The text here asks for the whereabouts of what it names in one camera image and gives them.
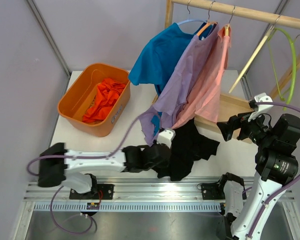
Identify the light blue hanger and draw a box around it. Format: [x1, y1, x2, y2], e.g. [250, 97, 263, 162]
[177, 0, 207, 26]

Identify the pink t shirt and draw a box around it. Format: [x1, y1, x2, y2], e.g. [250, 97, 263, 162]
[172, 26, 232, 129]

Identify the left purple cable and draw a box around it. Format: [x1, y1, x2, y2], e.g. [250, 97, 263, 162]
[26, 113, 161, 236]

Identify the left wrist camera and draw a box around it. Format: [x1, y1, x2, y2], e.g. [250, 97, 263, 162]
[156, 128, 176, 148]

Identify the orange t shirt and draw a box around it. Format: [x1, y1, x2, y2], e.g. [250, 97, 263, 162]
[82, 78, 126, 124]

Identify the cream yellow hanger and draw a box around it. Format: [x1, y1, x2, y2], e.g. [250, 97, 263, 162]
[223, 5, 236, 37]

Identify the orange brown hanger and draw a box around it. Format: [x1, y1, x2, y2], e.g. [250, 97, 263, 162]
[196, 0, 217, 37]

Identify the blue t shirt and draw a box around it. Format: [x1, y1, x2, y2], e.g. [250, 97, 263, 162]
[128, 22, 216, 135]

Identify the orange plastic basket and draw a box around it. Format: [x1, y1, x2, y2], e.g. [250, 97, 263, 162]
[57, 63, 131, 137]

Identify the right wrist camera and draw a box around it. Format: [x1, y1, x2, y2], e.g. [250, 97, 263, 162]
[248, 93, 273, 122]

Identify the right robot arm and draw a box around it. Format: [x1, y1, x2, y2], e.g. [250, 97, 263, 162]
[199, 112, 300, 240]

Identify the wooden clothes rack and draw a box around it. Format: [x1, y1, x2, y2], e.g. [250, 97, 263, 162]
[164, 0, 300, 120]

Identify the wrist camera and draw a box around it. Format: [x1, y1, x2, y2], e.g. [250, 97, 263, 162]
[156, 128, 176, 148]
[248, 93, 273, 122]

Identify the white hanger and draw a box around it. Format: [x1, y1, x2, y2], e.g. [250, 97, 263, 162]
[228, 15, 281, 94]

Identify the aluminium mounting rail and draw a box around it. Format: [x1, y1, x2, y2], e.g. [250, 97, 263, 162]
[14, 176, 300, 240]

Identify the lilac t shirt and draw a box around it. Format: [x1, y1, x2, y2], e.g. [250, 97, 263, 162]
[139, 23, 220, 147]

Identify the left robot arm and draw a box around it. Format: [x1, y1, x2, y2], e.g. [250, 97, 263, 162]
[37, 142, 171, 200]

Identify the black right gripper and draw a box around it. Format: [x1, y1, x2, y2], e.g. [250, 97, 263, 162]
[218, 107, 277, 147]

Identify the lime green hanger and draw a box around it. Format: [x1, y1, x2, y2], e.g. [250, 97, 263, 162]
[266, 25, 300, 105]

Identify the black t shirt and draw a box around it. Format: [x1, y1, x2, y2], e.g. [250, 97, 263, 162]
[153, 119, 220, 182]

